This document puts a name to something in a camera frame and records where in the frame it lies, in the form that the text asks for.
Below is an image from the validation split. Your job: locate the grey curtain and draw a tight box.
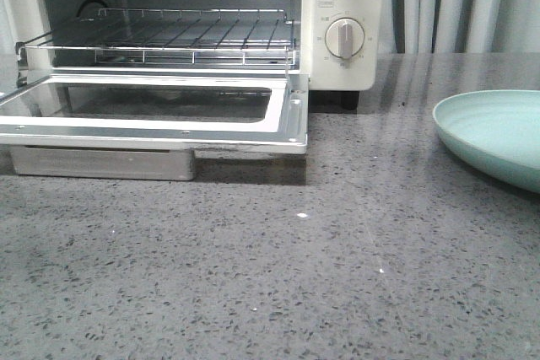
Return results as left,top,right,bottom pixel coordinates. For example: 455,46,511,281
379,0,540,56

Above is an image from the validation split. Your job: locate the metal oven door handle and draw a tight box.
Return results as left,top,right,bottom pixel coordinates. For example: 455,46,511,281
9,146,196,181

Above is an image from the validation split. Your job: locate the white toaster oven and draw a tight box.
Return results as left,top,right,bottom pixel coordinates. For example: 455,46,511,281
0,0,387,110

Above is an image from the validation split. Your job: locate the lower oven knob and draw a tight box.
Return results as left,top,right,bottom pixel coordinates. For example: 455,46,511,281
325,18,365,60

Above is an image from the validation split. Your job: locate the light green plate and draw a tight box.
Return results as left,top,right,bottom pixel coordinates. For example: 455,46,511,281
433,89,539,193

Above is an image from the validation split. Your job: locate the oven glass door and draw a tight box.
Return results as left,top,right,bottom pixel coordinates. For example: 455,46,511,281
1,72,308,154

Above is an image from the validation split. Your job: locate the metal oven wire rack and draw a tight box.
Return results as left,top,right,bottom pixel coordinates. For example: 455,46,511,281
16,8,300,70

